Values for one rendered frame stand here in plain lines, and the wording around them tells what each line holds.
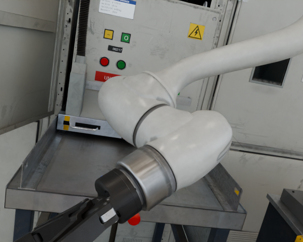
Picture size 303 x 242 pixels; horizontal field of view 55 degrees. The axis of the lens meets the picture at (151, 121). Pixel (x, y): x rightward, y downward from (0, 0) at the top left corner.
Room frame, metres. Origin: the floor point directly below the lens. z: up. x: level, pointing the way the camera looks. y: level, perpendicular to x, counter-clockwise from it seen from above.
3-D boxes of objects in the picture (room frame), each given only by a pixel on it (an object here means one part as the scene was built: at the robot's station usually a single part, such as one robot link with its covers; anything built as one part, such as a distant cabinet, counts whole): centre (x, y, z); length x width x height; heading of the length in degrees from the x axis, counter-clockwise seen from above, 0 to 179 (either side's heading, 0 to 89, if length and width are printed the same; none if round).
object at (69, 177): (0.99, 0.06, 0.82); 0.68 x 0.62 x 0.06; 10
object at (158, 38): (1.06, 0.07, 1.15); 0.48 x 0.01 x 0.48; 100
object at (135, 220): (0.63, 0.00, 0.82); 0.04 x 0.03 x 0.03; 10
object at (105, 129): (1.07, 0.08, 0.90); 0.54 x 0.05 x 0.06; 100
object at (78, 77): (0.95, 0.27, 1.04); 0.08 x 0.05 x 0.17; 10
